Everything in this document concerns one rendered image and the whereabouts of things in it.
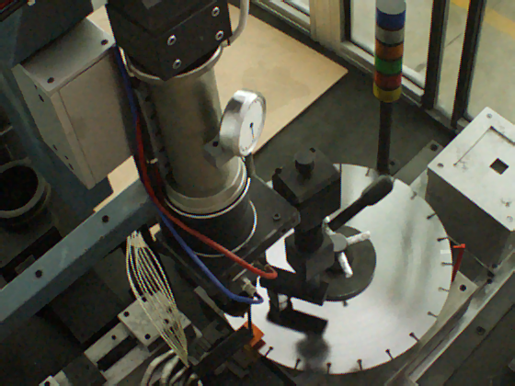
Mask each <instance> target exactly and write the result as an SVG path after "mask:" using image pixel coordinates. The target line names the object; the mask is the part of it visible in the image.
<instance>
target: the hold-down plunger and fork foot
mask: <svg viewBox="0 0 515 386"><path fill-rule="evenodd" d="M269 266H270V267H271V268H272V269H273V270H274V271H275V272H276V273H277V277H275V278H264V277H262V276H260V278H259V286H260V287H261V288H263V289H266V291H267V296H268V298H269V299H270V300H271V301H272V302H273V304H274V305H275V306H276V308H278V307H280V301H279V295H278V293H280V294H283V295H285V296H286V297H287V298H288V299H290V298H292V297H294V298H296V299H299V300H302V301H305V302H308V303H313V304H315V305H318V306H321V307H322V306H323V305H324V302H325V300H326V297H327V294H328V292H329V283H327V282H324V281H323V280H320V274H318V275H317V276H315V277H314V278H312V279H310V280H309V281H307V282H303V281H302V280H301V279H300V278H299V276H298V275H297V274H296V273H295V272H291V271H289V270H286V269H283V268H280V267H275V266H273V265H269Z"/></svg>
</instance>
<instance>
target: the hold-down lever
mask: <svg viewBox="0 0 515 386"><path fill-rule="evenodd" d="M392 190H393V182H392V179H391V178H390V177H389V176H378V177H377V178H376V179H375V180H374V181H373V182H371V183H370V185H368V186H367V187H366V188H365V189H364V190H362V192H361V194H360V197H359V198H357V199H356V200H355V201H354V202H353V203H351V204H350V205H349V206H347V207H346V208H345V209H344V210H343V211H341V212H340V213H339V215H337V216H336V217H335V218H333V219H332V220H331V221H329V222H328V223H327V224H326V225H327V226H328V228H329V229H330V230H331V231H332V232H333V233H334V232H336V231H337V230H338V229H339V228H340V227H341V226H342V225H344V224H345V223H346V222H348V221H349V220H351V219H352V218H353V217H355V216H356V215H357V214H359V213H360V212H361V211H363V210H364V209H366V207H367V206H368V207H370V206H374V205H376V203H378V202H379V201H381V200H382V199H383V198H384V197H385V196H386V195H388V194H389V193H392Z"/></svg>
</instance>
